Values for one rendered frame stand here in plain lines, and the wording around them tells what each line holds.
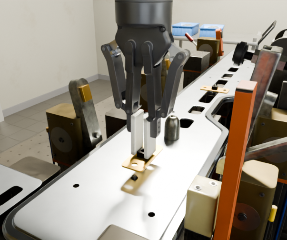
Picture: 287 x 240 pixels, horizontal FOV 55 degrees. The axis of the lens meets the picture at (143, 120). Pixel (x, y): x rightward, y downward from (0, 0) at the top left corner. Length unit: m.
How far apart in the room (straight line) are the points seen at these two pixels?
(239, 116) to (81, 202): 0.26
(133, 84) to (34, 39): 3.23
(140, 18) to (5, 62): 3.07
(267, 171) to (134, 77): 0.22
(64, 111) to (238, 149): 0.42
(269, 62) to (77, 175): 0.33
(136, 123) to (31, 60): 3.20
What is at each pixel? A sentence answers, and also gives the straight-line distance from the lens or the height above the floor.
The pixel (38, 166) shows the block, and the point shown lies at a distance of 0.55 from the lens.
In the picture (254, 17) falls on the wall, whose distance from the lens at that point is 3.46.
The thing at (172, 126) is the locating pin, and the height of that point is 1.03.
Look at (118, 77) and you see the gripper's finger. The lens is 0.42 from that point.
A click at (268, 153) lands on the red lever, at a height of 1.09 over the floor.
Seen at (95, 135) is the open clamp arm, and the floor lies 1.01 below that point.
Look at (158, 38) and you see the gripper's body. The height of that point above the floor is 1.22.
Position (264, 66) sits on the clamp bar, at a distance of 0.34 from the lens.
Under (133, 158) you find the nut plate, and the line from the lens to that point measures 0.45.
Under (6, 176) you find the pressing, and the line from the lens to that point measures 0.51.
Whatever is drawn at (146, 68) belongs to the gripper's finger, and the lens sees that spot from 0.38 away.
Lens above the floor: 1.27
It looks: 25 degrees down
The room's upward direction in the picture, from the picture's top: straight up
